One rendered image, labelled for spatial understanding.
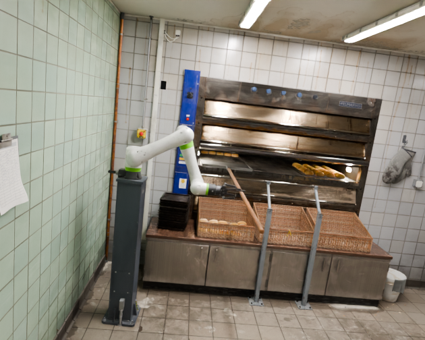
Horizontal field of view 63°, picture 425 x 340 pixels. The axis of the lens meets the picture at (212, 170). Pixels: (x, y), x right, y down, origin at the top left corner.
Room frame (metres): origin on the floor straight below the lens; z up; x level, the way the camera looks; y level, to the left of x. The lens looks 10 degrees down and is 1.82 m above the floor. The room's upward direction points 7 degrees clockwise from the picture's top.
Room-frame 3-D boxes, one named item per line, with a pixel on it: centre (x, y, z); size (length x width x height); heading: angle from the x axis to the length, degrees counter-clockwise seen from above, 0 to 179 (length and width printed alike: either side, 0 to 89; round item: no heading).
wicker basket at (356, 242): (3.48, -1.37, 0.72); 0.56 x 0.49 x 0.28; 93
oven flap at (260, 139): (3.70, -0.73, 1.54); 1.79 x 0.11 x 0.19; 94
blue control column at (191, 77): (4.55, 0.39, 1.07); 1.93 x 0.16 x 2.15; 4
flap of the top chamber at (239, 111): (3.70, -0.73, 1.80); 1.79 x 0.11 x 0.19; 94
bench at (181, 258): (3.41, -0.64, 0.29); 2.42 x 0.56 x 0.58; 94
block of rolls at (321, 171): (4.18, -1.27, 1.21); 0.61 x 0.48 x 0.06; 4
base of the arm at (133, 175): (2.63, 0.67, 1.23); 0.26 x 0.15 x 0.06; 91
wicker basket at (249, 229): (3.40, -0.18, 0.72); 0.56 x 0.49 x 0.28; 95
